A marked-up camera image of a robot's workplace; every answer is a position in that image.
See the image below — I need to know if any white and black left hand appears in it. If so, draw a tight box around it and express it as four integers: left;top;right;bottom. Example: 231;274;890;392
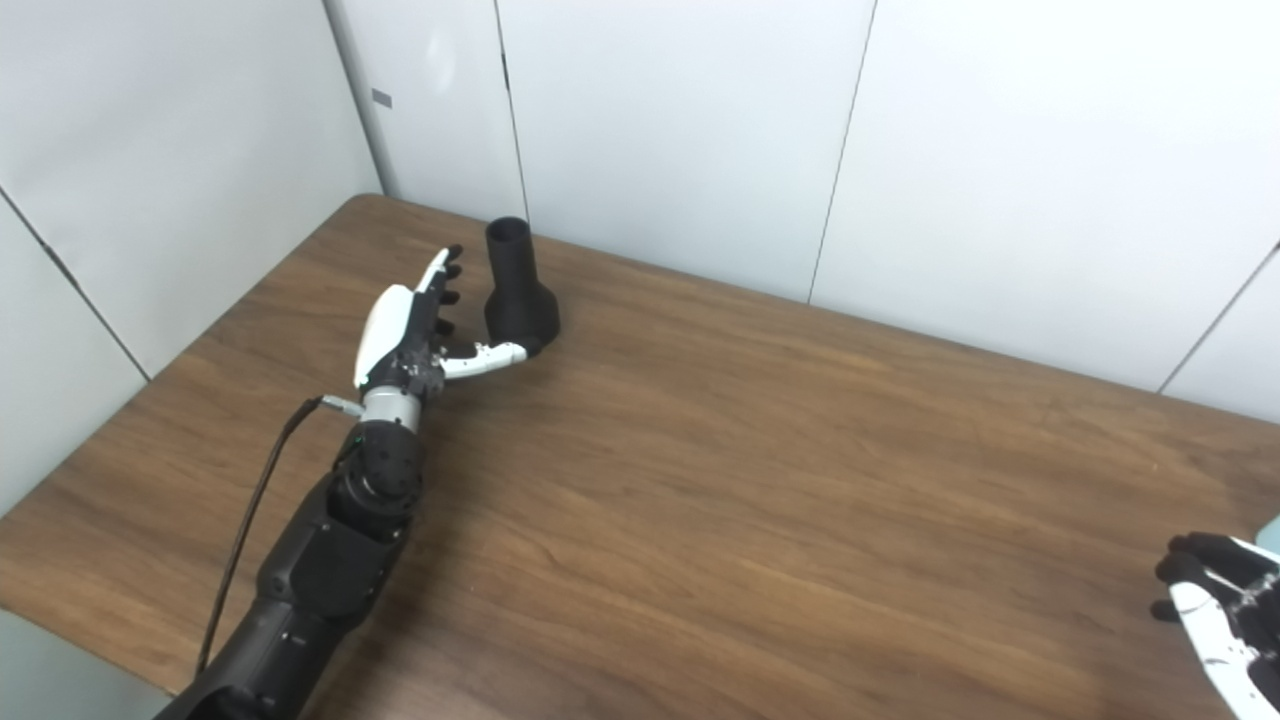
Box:
354;245;529;401

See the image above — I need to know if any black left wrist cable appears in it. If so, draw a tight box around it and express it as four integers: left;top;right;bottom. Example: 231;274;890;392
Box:
195;395;363;677

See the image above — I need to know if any black flared nozzle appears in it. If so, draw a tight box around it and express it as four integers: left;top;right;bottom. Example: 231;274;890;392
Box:
484;216;561;358

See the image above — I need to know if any grey corner post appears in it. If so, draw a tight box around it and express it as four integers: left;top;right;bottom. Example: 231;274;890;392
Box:
322;0;406;201

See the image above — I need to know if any white and black right hand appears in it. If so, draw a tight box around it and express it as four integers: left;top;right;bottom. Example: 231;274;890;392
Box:
1150;533;1280;720

